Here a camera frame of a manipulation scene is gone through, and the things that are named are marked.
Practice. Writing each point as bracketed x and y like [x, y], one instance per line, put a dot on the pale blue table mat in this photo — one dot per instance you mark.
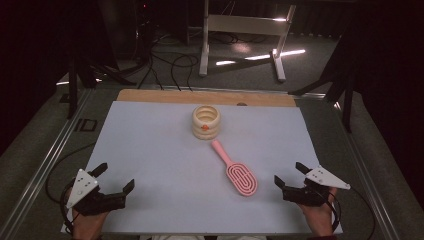
[166, 160]

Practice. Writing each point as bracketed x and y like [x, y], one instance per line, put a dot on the white metal stand frame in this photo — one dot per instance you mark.
[246, 25]

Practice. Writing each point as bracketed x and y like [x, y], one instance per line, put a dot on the metal floor rail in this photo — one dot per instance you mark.
[370, 186]
[43, 170]

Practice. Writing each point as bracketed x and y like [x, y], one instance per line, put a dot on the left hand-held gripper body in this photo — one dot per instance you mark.
[83, 196]

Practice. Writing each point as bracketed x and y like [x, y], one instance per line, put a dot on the cream ribbed round holder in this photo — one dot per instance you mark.
[206, 128]

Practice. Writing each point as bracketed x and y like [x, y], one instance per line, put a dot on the person's right hand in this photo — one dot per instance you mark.
[318, 220]

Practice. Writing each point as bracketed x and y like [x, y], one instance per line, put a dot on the black floor bracket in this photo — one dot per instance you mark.
[85, 125]

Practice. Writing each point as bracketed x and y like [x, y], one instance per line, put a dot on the black stand legs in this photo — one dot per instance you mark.
[72, 96]
[348, 110]

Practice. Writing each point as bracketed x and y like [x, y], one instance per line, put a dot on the person's left hand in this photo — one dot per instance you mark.
[86, 225]

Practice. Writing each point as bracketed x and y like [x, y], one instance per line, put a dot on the pink hairbrush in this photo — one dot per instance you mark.
[241, 178]

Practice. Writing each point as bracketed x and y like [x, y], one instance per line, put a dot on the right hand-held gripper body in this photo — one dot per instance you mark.
[310, 195]

